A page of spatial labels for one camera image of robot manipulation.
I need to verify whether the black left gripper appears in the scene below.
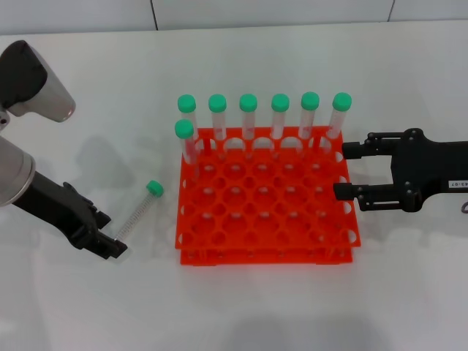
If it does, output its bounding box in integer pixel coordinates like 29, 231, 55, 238
12, 171, 129, 261

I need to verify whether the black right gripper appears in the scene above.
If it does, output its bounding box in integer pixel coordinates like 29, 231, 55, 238
333, 127, 468, 213

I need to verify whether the black-graduated green-capped test tube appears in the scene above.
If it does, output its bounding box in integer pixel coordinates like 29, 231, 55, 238
112, 179, 165, 244

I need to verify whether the red-printed green-capped test tube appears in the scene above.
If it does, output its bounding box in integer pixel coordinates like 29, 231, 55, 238
174, 118, 201, 167
238, 93, 259, 140
271, 93, 291, 140
208, 93, 230, 143
177, 94, 201, 147
299, 91, 321, 140
326, 92, 353, 140

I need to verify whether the orange plastic test tube rack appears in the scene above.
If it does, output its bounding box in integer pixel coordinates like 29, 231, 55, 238
174, 126, 363, 267

